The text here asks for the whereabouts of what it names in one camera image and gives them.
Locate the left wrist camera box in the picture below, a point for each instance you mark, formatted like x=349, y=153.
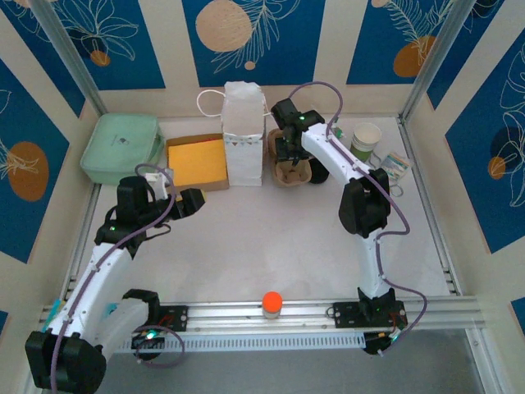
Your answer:
x=158, y=182

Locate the sachet packet bundle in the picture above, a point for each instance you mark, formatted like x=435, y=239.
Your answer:
x=395, y=164

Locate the blue wet wipes packet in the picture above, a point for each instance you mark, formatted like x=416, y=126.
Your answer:
x=55, y=310

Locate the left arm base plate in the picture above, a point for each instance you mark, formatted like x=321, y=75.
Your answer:
x=176, y=318

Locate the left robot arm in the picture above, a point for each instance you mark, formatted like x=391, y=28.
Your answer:
x=90, y=283

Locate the green white sachet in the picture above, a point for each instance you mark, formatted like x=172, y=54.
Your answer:
x=339, y=132

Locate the paper cup stack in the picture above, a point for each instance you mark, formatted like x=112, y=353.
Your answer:
x=365, y=139

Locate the white paper bag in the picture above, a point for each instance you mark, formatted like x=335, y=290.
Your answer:
x=242, y=123

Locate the yellow napkin stack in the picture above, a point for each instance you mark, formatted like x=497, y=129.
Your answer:
x=197, y=160

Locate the orange capped jar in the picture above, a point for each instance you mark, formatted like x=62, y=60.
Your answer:
x=272, y=301

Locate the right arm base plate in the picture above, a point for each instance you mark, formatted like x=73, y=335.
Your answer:
x=344, y=314

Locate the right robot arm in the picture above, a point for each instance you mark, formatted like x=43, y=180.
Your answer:
x=365, y=205

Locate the aluminium frame post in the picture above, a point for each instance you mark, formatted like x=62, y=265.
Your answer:
x=435, y=57
x=69, y=53

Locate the mint green zip pouch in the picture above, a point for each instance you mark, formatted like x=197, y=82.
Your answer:
x=119, y=147

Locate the black controller board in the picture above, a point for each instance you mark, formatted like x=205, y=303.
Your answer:
x=147, y=338
x=379, y=342

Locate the metal tongs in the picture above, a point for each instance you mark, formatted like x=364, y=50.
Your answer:
x=395, y=189

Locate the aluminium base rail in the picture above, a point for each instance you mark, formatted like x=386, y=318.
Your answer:
x=229, y=312

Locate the brown cardboard napkin box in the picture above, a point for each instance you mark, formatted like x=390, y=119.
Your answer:
x=201, y=187

